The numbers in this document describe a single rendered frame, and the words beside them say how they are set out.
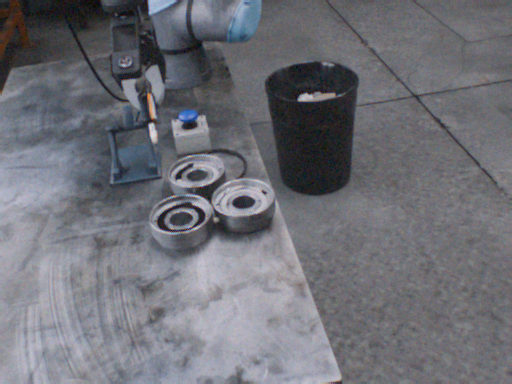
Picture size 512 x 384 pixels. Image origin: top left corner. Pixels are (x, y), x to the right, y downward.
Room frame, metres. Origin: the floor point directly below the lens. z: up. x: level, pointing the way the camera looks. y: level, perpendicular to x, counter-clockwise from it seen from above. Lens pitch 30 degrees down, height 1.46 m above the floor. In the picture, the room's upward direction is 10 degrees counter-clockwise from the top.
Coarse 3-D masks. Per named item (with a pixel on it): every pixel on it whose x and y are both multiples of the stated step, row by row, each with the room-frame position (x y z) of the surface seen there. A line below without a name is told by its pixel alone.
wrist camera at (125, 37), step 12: (120, 24) 1.00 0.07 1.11; (132, 24) 1.00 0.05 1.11; (120, 36) 0.98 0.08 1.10; (132, 36) 0.98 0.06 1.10; (120, 48) 0.96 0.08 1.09; (132, 48) 0.96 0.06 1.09; (120, 60) 0.94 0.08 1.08; (132, 60) 0.93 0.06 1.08; (120, 72) 0.92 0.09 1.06; (132, 72) 0.92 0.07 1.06
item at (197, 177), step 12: (192, 156) 0.99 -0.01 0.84; (204, 156) 0.99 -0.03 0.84; (180, 168) 0.98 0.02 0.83; (192, 168) 0.97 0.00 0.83; (204, 168) 0.96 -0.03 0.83; (216, 168) 0.96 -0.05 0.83; (192, 180) 0.96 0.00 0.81; (204, 180) 0.92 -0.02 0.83; (216, 180) 0.90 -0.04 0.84; (180, 192) 0.90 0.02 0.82; (192, 192) 0.89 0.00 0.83; (204, 192) 0.89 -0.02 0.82
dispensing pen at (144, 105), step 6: (144, 84) 1.04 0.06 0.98; (144, 96) 1.01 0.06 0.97; (144, 102) 1.00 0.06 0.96; (144, 108) 1.00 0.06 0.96; (144, 114) 0.99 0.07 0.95; (150, 114) 0.99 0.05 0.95; (144, 120) 0.98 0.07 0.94; (150, 120) 0.98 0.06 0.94; (150, 126) 0.98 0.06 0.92; (150, 132) 0.98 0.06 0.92; (156, 132) 0.98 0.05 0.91; (156, 138) 0.97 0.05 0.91; (156, 144) 0.96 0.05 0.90; (156, 150) 0.95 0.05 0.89; (156, 156) 0.95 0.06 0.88
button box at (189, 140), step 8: (176, 120) 1.13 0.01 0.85; (200, 120) 1.12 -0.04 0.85; (176, 128) 1.10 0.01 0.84; (184, 128) 1.09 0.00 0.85; (192, 128) 1.09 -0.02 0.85; (200, 128) 1.09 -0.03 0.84; (176, 136) 1.07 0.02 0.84; (184, 136) 1.07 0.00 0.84; (192, 136) 1.07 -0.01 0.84; (200, 136) 1.07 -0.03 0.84; (208, 136) 1.07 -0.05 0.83; (176, 144) 1.07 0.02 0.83; (184, 144) 1.07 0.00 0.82; (192, 144) 1.07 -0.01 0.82; (200, 144) 1.07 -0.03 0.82; (208, 144) 1.07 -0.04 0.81; (184, 152) 1.07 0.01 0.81; (192, 152) 1.07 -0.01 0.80
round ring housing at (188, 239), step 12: (156, 204) 0.86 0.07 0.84; (168, 204) 0.87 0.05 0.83; (204, 204) 0.85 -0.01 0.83; (168, 216) 0.84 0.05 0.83; (180, 216) 0.84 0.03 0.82; (192, 216) 0.83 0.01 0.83; (156, 228) 0.79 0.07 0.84; (180, 228) 0.80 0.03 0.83; (192, 228) 0.78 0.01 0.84; (204, 228) 0.79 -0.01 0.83; (168, 240) 0.78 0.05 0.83; (180, 240) 0.77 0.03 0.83; (192, 240) 0.77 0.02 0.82; (204, 240) 0.79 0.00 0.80
